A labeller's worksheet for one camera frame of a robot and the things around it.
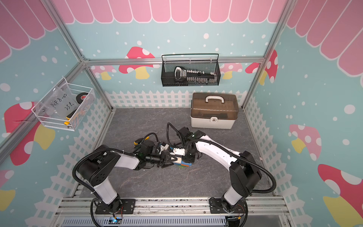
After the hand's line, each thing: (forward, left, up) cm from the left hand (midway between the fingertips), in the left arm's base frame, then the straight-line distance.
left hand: (174, 164), depth 84 cm
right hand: (+3, -8, +3) cm, 9 cm away
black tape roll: (+27, +53, +28) cm, 66 cm away
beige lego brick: (+1, -2, +2) cm, 3 cm away
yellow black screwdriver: (+17, +27, -3) cm, 31 cm away
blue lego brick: (0, -9, +1) cm, 9 cm away
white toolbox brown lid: (+43, -28, +2) cm, 51 cm away
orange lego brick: (+1, -6, -3) cm, 7 cm away
